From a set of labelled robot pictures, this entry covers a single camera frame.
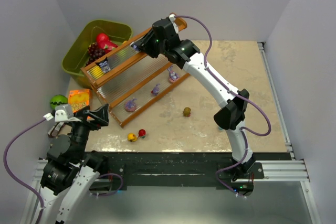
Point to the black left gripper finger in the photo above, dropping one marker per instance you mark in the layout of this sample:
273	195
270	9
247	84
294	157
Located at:
82	114
101	115

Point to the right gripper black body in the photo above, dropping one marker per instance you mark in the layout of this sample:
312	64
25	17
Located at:
146	44

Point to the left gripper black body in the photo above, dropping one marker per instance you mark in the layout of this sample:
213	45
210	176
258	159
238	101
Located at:
87	120

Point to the purple figure pink donut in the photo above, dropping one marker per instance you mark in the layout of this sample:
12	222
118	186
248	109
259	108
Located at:
130	105

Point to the yellow duck toy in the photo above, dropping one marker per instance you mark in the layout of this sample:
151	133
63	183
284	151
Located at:
132	137

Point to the purple bunny pink base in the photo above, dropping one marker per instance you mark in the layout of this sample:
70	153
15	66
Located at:
173	76

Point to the orange three-tier ribbed shelf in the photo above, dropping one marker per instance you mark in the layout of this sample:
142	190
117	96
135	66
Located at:
133	77

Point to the black-headed purple striped figure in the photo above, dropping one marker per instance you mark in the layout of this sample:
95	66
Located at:
104	65

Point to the red heart toy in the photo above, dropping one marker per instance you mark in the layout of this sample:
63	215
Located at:
141	133

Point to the purple bunny red bow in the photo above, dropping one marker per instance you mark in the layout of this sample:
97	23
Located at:
155	90

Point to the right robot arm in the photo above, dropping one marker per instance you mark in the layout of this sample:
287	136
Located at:
232	101

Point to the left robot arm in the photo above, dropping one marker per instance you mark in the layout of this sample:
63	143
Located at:
70	171

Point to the brown object by left arm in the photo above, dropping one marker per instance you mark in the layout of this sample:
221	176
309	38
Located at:
54	131

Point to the orange snack box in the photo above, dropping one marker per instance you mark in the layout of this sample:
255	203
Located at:
79	99

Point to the small orange fruit toy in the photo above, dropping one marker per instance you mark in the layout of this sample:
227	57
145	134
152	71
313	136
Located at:
124	43

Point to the green plastic lime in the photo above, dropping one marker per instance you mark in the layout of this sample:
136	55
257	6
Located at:
121	54

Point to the green watermelon ball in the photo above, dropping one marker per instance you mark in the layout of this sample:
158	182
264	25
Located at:
58	100

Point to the red dragon fruit toy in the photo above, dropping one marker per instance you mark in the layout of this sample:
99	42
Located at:
105	43

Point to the yellow plastic lemon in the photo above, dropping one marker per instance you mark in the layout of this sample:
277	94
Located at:
96	72

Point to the dark purple grape bunch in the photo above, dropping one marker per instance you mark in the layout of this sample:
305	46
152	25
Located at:
94	53

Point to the green plastic bin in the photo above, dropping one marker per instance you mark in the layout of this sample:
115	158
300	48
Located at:
77	56

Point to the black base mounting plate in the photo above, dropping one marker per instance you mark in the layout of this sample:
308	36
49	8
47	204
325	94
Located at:
127	169

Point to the brown round toy figure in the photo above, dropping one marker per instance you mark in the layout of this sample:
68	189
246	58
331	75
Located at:
187	112

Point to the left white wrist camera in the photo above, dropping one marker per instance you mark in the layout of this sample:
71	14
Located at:
63	113

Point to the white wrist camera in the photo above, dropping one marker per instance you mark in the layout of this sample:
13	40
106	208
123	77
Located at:
63	113
172	19

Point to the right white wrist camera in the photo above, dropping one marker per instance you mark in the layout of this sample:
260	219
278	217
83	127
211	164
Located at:
172	19

